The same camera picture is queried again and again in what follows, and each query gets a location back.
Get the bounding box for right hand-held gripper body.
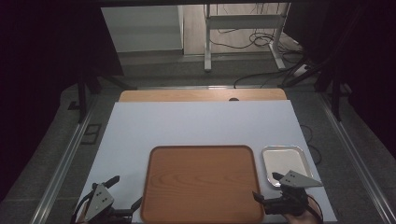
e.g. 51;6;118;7
263;170;324;217

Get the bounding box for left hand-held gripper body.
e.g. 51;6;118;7
83;183;133;224

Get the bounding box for person's left hand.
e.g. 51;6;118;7
76;211;90;224

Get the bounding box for person's right hand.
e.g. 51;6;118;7
282;195;323;224

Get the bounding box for small silver metal tray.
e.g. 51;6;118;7
261;145;315;189

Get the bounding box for black floor outlet cover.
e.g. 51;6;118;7
80;123;103;146

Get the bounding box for brown wooden tray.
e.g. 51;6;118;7
139;145;266;224

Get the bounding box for black stand legs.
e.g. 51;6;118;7
68;72;138;124

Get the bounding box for white board sheet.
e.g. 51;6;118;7
75;99;339;224

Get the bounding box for black tripod stand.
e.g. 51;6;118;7
278;52;353;123

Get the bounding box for white power strip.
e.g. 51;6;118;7
291;63;310;77

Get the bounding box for white cabinet panel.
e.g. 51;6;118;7
100;5;185;54

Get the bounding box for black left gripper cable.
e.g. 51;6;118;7
70;189;95;224

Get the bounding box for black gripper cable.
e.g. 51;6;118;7
305;193;325;224
70;189;95;224

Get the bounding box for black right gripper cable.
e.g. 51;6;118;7
305;193;325;224

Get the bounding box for thin black floor cable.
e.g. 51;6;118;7
299;123;323;166

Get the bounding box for aluminium floor rail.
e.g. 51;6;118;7
317;91;396;224
28;92;99;224

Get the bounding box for black cables on floor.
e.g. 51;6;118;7
207;27;309;90

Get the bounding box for white metal desk frame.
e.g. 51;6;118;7
203;2;291;73

